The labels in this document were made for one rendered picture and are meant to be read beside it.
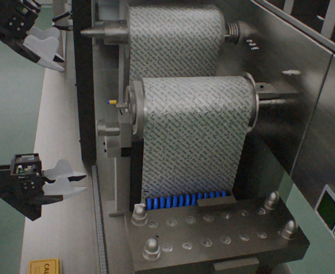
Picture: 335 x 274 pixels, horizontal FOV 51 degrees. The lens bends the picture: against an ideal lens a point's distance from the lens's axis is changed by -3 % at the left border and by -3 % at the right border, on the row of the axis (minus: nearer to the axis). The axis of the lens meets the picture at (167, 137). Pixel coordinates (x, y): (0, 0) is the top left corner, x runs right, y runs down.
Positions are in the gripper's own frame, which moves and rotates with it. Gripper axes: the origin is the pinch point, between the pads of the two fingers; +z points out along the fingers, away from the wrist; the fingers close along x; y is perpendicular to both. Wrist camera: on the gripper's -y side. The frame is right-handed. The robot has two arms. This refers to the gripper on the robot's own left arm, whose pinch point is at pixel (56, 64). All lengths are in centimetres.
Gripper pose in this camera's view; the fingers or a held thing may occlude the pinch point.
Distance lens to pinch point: 75.9
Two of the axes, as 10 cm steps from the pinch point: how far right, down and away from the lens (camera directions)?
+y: 6.8, -6.7, -2.9
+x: -2.2, -5.7, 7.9
